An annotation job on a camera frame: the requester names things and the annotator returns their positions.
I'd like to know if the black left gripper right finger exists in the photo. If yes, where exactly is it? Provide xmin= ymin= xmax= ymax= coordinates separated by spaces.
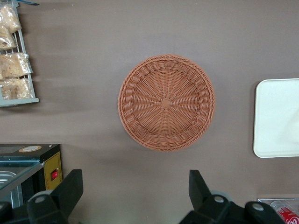
xmin=179 ymin=169 xmax=235 ymax=224

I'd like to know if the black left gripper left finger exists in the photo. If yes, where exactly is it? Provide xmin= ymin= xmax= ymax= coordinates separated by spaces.
xmin=26 ymin=169 xmax=84 ymax=224

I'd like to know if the brown round wicker basket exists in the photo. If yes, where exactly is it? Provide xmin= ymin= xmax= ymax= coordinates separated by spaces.
xmin=117 ymin=54 xmax=216 ymax=153

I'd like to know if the cream rectangular plastic tray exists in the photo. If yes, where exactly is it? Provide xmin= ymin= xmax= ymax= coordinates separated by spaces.
xmin=253 ymin=78 xmax=299 ymax=159

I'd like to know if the black glass hot food case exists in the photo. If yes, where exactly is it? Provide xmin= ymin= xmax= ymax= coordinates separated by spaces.
xmin=0 ymin=143 xmax=64 ymax=209

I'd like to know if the steel food pan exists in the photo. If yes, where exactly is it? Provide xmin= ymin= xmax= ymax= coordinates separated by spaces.
xmin=0 ymin=171 xmax=24 ymax=209

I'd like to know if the red cola bottle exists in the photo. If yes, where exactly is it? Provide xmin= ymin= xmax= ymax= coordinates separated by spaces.
xmin=270 ymin=200 xmax=299 ymax=224

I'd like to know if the clear bag of fried snacks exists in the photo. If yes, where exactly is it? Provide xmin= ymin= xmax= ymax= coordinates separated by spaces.
xmin=0 ymin=5 xmax=22 ymax=34
xmin=0 ymin=52 xmax=33 ymax=79
xmin=0 ymin=77 xmax=34 ymax=101
xmin=0 ymin=26 xmax=18 ymax=50

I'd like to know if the blue flat object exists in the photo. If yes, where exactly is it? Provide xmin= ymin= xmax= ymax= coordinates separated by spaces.
xmin=9 ymin=0 xmax=40 ymax=6

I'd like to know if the grey wire rack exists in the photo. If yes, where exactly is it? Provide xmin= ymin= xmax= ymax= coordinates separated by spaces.
xmin=0 ymin=0 xmax=40 ymax=108

